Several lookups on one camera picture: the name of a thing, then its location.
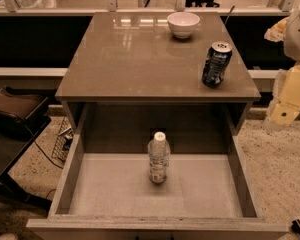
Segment open grey drawer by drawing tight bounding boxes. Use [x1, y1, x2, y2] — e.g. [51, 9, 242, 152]
[26, 102, 289, 240]

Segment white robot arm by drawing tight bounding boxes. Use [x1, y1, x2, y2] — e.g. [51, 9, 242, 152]
[264, 4, 300, 128]

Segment wire mesh basket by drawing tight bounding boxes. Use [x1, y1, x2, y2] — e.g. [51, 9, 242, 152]
[52, 117, 74, 164]

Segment grey cabinet with glossy top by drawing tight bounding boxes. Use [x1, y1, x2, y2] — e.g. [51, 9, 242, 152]
[56, 12, 260, 127]

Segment white ceramic bowl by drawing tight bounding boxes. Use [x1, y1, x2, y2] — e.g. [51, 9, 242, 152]
[167, 12, 200, 39]

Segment dark blue soda can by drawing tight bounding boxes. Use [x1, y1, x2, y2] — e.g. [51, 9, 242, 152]
[202, 41, 232, 88]

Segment clear plastic water bottle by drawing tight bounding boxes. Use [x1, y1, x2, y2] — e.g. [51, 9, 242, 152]
[148, 132, 170, 184]

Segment black cable on floor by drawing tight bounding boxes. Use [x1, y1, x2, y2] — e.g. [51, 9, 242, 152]
[33, 138, 64, 170]

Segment dark brown chair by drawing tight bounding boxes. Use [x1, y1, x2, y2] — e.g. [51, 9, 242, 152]
[0, 87, 51, 211]

